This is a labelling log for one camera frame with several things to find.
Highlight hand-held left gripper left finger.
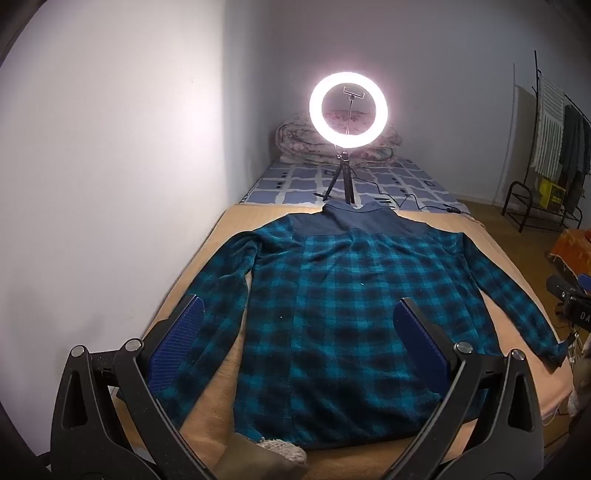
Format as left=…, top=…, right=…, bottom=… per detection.
left=50, top=293, right=208, bottom=480

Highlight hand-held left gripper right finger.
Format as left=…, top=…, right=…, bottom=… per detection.
left=392, top=296, right=546, bottom=478

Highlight teal plaid flannel shirt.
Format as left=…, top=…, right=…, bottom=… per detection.
left=154, top=199, right=570, bottom=450

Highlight black clothes drying rack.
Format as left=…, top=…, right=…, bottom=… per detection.
left=532, top=48, right=591, bottom=178

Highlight orange cloth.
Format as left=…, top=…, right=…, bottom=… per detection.
left=548, top=228, right=591, bottom=278

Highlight yellow box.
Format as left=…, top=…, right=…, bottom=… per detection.
left=537, top=178, right=567, bottom=209

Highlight black metal shoe rack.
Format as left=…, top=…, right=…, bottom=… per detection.
left=502, top=180, right=584, bottom=233

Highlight dark olive cloth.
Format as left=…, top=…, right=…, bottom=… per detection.
left=221, top=433, right=308, bottom=480

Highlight beige knit cloth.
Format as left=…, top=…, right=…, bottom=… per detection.
left=256, top=436, right=308, bottom=468

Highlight dark hanging garments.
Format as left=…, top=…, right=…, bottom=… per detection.
left=558, top=104, right=591, bottom=186

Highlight white hanging towel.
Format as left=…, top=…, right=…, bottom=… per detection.
left=530, top=75, right=566, bottom=179

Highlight black tripod stand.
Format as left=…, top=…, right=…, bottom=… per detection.
left=315, top=99, right=359, bottom=204

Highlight blue checked bedsheet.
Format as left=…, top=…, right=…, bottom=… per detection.
left=240, top=158, right=472, bottom=216

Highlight folded floral quilt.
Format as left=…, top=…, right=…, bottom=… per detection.
left=276, top=108, right=402, bottom=166

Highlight black power cable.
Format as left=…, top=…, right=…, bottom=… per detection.
left=350, top=176, right=461, bottom=214

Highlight white ring light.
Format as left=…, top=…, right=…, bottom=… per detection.
left=308, top=70, right=391, bottom=151

